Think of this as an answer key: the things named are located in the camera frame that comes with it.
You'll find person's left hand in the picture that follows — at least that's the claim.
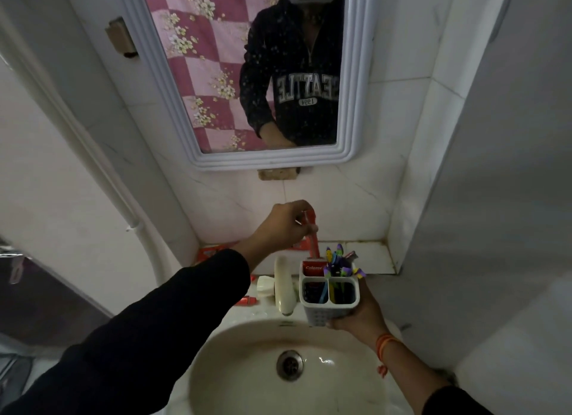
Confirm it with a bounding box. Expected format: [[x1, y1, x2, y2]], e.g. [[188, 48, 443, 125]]
[[250, 200, 319, 262]]

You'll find person's right hand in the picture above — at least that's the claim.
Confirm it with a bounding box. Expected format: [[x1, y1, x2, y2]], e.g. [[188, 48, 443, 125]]
[[327, 278, 390, 345]]

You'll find red toothpaste tube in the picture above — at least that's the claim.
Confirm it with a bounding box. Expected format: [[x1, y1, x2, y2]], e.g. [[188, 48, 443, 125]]
[[302, 209, 327, 278]]

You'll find white plastic toothbrush holder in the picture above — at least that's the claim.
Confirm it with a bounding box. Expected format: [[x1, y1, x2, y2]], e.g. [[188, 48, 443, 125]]
[[298, 259, 361, 328]]

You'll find person's right forearm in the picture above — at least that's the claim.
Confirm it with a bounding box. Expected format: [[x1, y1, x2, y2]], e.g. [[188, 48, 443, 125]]
[[374, 332, 493, 415]]

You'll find person's left forearm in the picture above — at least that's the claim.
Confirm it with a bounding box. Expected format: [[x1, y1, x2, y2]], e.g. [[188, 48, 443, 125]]
[[0, 238, 268, 415]]

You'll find yellow and blue toothbrush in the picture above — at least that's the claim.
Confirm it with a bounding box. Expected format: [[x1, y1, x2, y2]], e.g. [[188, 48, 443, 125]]
[[325, 247, 336, 304]]

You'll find white faucet spout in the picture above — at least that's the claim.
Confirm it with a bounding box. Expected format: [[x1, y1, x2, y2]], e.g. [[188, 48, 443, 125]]
[[273, 255, 299, 317]]

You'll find metal sink drain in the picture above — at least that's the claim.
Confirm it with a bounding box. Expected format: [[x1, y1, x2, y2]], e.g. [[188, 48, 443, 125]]
[[275, 349, 306, 382]]

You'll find white ceramic sink basin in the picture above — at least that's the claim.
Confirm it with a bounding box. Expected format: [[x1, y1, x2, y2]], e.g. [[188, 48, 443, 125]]
[[187, 315, 404, 415]]

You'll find dark brown door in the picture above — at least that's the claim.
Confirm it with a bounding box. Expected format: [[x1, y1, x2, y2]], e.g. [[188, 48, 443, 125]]
[[0, 244, 113, 355]]

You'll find orange thread bracelet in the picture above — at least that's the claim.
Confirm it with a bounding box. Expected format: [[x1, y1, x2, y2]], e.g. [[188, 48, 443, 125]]
[[375, 333, 404, 379]]

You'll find wooden wall block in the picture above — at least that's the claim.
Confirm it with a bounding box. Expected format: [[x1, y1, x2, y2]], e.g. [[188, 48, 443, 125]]
[[105, 16, 139, 59], [257, 167, 301, 181]]

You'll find white framed wall mirror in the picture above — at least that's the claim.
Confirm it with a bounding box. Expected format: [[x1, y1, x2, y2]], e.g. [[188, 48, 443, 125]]
[[115, 0, 381, 172]]

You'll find white wall pipe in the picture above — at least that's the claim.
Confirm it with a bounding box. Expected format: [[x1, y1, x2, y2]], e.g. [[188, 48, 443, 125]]
[[0, 9, 177, 287]]

